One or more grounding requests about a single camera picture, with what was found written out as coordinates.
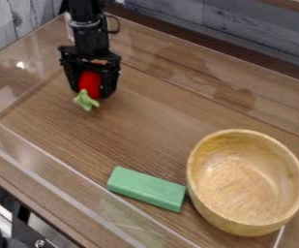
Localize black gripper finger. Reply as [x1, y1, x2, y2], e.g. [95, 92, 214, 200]
[63, 61, 83, 93]
[101, 67, 121, 99]

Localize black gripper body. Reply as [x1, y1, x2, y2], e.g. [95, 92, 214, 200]
[58, 46, 122, 73]

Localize red plush strawberry toy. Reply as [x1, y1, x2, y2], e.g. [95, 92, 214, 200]
[73, 71, 102, 111]

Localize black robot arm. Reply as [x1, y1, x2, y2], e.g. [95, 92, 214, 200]
[59, 0, 122, 100]

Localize clear acrylic tray walls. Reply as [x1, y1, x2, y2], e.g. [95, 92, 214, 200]
[0, 19, 299, 248]

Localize green rectangular block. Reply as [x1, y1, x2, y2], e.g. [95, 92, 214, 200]
[107, 167, 187, 212]

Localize wooden bowl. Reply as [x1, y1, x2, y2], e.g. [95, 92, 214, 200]
[187, 129, 299, 237]

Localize black device with knob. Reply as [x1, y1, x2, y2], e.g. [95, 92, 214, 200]
[0, 222, 58, 248]

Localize clear acrylic corner bracket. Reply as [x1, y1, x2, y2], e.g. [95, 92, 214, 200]
[65, 12, 74, 42]

